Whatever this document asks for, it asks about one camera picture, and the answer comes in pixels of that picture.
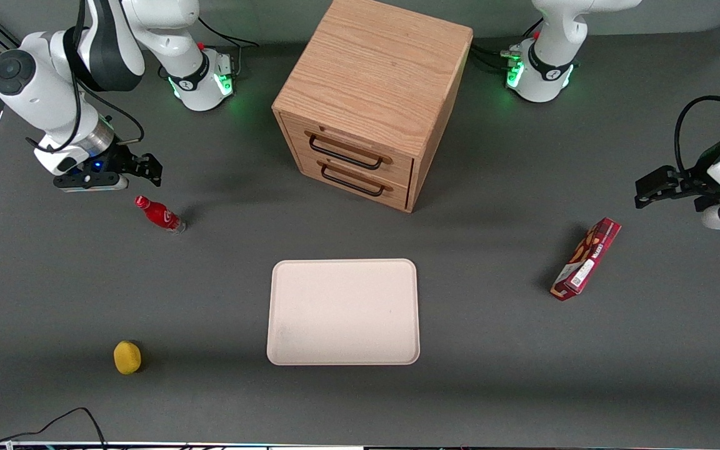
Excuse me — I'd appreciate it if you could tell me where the red coke bottle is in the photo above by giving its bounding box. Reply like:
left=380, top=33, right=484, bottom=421
left=134, top=195, right=187, bottom=236

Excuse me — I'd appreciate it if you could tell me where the cream plastic tray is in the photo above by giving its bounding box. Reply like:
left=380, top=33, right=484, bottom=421
left=266, top=258, right=421, bottom=366

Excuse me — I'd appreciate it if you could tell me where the red tartan shortbread box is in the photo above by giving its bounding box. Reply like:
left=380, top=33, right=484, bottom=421
left=550, top=217, right=622, bottom=302

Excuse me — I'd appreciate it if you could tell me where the yellow round sponge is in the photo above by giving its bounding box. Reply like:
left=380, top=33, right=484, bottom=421
left=113, top=340, right=143, bottom=376

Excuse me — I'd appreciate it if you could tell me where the wooden two-drawer cabinet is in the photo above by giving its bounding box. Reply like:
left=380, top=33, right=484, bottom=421
left=271, top=0, right=474, bottom=214

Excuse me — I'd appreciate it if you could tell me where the wooden drawer front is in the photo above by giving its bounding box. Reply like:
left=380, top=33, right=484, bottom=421
left=297, top=152, right=412, bottom=210
left=282, top=114, right=415, bottom=188

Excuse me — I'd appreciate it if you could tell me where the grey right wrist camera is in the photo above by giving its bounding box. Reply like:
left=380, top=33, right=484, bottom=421
left=53, top=173, right=129, bottom=193

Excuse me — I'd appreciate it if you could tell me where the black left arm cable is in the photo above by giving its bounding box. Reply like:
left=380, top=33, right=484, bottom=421
left=674, top=95, right=720, bottom=179

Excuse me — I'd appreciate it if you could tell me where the black right base cable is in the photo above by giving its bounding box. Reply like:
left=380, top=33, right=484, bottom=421
left=196, top=16, right=261, bottom=76

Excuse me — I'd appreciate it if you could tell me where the black base cable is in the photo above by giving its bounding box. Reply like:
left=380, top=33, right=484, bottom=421
left=196, top=16, right=261, bottom=76
left=469, top=42, right=520, bottom=73

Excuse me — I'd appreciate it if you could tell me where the black metal drawer handle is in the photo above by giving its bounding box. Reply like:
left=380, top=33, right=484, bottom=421
left=319, top=161, right=393, bottom=198
left=308, top=133, right=393, bottom=171

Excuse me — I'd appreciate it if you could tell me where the black left base cable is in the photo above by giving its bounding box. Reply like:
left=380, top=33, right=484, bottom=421
left=469, top=42, right=520, bottom=73

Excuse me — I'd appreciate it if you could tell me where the black floor cable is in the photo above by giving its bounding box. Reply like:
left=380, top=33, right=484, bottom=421
left=0, top=407, right=108, bottom=450

